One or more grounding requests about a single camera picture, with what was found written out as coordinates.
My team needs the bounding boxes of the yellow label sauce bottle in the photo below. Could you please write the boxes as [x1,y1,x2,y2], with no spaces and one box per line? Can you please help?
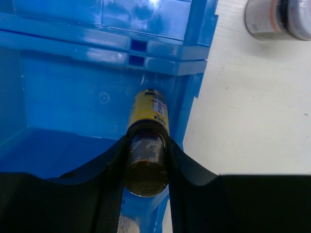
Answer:
[124,89,170,197]

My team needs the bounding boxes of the blue three-compartment plastic bin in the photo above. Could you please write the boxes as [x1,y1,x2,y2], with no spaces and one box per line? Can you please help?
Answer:
[0,0,218,233]

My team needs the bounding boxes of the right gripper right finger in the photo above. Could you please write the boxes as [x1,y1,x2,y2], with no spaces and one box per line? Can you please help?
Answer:
[166,139,311,233]

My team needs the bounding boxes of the right dark spice jar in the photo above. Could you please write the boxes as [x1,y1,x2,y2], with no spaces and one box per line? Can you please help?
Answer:
[244,0,311,41]

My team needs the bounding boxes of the white bead shaker jar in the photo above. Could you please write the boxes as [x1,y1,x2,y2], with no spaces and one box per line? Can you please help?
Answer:
[117,215,140,233]

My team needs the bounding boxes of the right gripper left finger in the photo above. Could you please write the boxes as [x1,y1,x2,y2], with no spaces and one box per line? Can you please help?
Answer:
[0,136,128,233]

